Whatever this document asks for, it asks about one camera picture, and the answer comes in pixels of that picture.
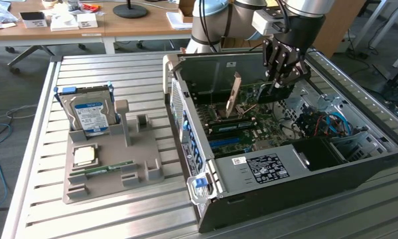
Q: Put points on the blue case latch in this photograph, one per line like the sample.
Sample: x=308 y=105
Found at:
x=200 y=183

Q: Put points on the brown cardboard box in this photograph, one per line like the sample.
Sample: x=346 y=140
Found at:
x=185 y=10

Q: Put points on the black lamp base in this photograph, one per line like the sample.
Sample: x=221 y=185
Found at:
x=129 y=12

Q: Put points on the white paper stack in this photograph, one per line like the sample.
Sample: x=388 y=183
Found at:
x=177 y=22

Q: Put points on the grey parts rack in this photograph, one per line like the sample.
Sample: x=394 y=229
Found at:
x=112 y=159

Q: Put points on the green motherboard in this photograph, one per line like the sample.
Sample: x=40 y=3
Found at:
x=268 y=129

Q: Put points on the grey power supply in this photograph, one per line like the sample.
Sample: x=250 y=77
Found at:
x=232 y=174

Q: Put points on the clear plastic bag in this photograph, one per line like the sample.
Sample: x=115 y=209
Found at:
x=0 y=12

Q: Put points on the silver CPU chip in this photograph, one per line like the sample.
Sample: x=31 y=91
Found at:
x=84 y=156

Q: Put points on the white table frame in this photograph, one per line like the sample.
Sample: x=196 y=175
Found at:
x=386 y=25

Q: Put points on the small white box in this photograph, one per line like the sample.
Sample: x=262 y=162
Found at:
x=85 y=21

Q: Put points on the silver disk bay bracket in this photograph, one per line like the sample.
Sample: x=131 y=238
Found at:
x=368 y=144

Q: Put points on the open black PC case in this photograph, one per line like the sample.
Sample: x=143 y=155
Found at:
x=285 y=194

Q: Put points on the wide white box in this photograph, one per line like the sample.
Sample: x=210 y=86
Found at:
x=64 y=25

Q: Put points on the metal socket cover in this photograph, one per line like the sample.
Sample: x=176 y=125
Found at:
x=244 y=109

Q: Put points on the orange plastic item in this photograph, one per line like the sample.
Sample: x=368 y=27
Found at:
x=92 y=8

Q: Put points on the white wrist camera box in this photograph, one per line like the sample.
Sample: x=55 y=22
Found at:
x=265 y=22

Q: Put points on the blue expansion slot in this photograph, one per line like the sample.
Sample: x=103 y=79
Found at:
x=224 y=143

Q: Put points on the silver disk bay cage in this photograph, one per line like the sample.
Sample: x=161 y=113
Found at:
x=305 y=104

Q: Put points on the CPU socket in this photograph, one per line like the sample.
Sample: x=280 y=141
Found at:
x=218 y=113

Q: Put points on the white box with black top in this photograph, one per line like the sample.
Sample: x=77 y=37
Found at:
x=36 y=23

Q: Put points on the hard disk in blue caddy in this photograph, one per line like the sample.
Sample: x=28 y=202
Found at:
x=89 y=117

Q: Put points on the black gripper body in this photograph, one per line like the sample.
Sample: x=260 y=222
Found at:
x=305 y=32

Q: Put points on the white label card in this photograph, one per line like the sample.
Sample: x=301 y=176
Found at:
x=3 y=26

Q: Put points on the wooden cabinet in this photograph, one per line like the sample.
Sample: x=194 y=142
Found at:
x=345 y=25

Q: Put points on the graphics card with metal bracket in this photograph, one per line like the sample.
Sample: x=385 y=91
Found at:
x=233 y=94

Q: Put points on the wooden desk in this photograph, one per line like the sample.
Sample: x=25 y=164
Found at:
x=136 y=26

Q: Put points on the green RAM stick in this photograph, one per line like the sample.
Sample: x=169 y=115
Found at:
x=99 y=169

